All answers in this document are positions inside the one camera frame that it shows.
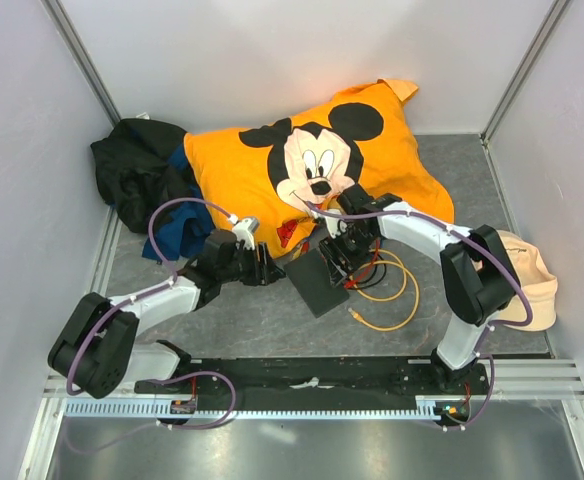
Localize black power cable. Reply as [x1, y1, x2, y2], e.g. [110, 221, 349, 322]
[349, 259, 388, 290]

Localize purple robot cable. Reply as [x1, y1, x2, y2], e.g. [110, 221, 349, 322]
[64, 197, 238, 455]
[305, 199, 532, 434]

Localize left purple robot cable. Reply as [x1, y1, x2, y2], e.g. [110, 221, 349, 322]
[64, 197, 238, 455]

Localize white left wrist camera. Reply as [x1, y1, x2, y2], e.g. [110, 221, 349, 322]
[232, 217, 260, 250]

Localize aluminium rail frame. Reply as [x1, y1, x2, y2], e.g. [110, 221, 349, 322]
[19, 0, 584, 480]

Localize orange Mickey Mouse pillow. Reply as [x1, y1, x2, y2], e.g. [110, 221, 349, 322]
[184, 79, 455, 258]

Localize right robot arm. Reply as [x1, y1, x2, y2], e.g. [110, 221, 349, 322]
[312, 185, 533, 394]

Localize black and blue clothing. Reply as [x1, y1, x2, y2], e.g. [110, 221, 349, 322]
[90, 118, 214, 261]

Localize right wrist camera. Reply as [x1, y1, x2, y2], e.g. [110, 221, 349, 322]
[324, 216, 348, 239]

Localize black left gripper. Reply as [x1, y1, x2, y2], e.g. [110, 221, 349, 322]
[218, 241, 286, 286]

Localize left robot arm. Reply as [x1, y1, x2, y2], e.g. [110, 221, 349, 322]
[47, 230, 285, 399]

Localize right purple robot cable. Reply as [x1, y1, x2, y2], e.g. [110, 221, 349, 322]
[305, 199, 532, 434]

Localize black network switch box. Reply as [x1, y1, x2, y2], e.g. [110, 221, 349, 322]
[284, 250, 349, 318]

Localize beige bucket hat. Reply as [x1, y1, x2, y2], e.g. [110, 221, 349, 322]
[498, 230, 558, 332]

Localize grey slotted cable duct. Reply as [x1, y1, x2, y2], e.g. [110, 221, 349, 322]
[64, 397, 444, 421]

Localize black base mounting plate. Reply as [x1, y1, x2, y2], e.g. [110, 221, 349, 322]
[134, 356, 490, 420]

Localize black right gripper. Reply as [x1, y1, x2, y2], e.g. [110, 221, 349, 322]
[317, 226, 377, 287]

